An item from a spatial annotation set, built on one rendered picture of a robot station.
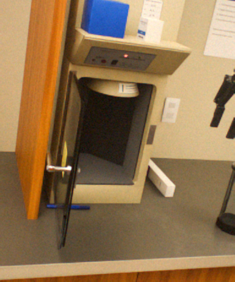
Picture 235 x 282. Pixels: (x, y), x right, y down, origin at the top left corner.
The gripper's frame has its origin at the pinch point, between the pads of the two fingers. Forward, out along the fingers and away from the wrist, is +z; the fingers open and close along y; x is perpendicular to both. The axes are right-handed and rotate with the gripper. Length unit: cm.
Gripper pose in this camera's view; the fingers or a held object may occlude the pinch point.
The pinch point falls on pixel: (224, 124)
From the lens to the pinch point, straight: 136.7
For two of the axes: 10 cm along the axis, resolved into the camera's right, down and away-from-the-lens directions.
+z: -2.9, 9.0, 3.3
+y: 4.2, 4.3, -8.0
